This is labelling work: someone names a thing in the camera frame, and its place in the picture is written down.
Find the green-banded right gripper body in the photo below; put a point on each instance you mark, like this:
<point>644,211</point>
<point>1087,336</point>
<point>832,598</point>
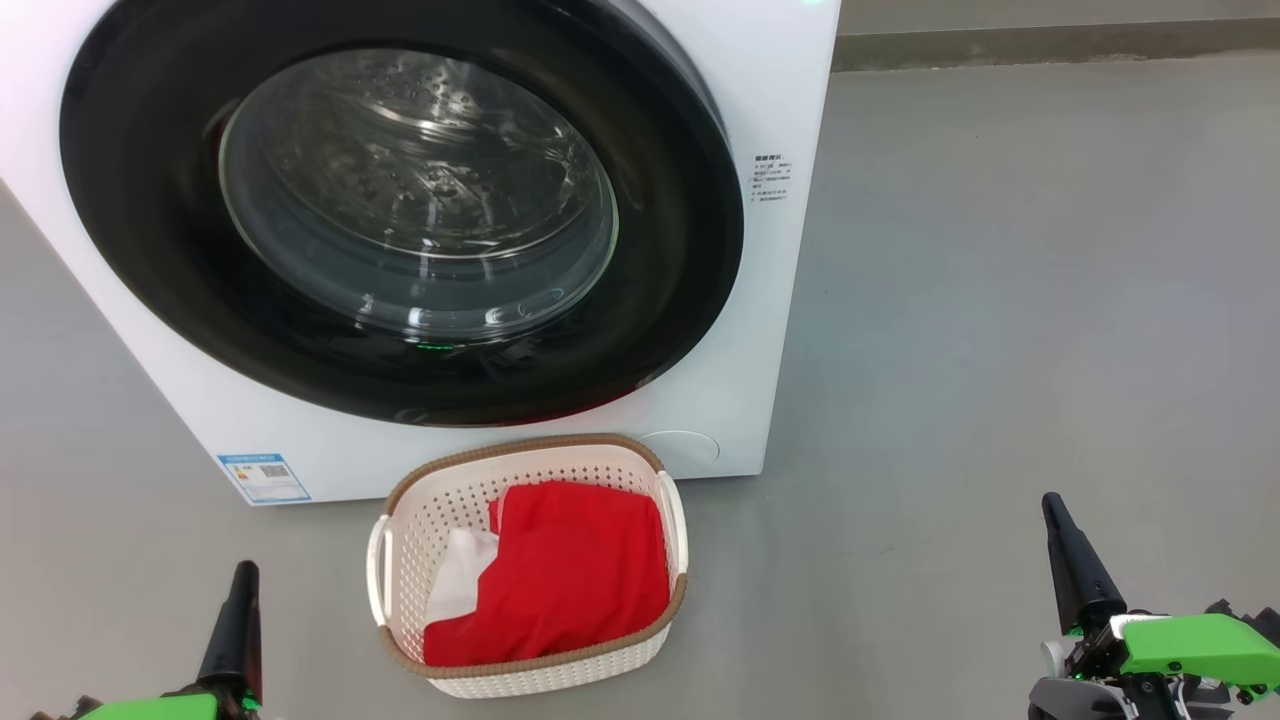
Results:
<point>1190,650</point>

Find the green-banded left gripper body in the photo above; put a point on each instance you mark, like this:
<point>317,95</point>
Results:
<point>150,710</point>

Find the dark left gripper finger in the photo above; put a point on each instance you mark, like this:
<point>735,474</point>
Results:
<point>238,650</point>

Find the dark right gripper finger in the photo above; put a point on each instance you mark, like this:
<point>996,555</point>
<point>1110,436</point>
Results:
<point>1080,580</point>

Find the red and white garment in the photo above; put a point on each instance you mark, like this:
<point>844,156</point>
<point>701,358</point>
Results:
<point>570,580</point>

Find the black round glass washer door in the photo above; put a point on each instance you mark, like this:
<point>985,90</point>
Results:
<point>150,200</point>

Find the cream basket with brown rim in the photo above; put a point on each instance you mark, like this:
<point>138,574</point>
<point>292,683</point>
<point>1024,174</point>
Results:
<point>550,680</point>

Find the white front-load washing machine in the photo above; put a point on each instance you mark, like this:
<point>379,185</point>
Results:
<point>780,300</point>

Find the blue energy label sticker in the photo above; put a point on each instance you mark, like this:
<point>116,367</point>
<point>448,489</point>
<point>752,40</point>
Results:
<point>265,478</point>

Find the round white filter cover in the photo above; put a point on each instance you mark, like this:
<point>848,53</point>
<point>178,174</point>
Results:
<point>680,452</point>

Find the black printed text sticker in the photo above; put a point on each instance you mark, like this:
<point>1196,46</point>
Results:
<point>772,178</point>

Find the grey wall baseboard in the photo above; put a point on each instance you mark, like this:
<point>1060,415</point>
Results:
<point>1050,45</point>

